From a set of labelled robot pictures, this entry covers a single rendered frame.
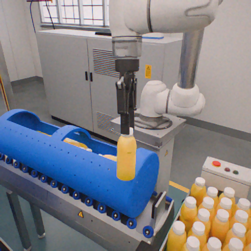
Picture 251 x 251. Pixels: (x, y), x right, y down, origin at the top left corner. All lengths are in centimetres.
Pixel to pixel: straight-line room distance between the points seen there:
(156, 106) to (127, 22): 84
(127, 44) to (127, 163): 37
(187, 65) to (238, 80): 227
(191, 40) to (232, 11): 225
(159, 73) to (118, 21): 181
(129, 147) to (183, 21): 40
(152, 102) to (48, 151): 69
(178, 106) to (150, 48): 117
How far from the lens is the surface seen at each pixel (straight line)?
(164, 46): 239
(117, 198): 90
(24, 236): 210
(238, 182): 113
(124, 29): 67
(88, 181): 96
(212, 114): 376
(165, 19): 64
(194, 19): 64
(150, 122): 147
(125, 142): 74
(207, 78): 363
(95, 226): 114
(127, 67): 68
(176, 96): 138
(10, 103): 208
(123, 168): 77
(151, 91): 141
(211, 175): 114
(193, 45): 126
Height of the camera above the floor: 175
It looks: 27 degrees down
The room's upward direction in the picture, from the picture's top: straight up
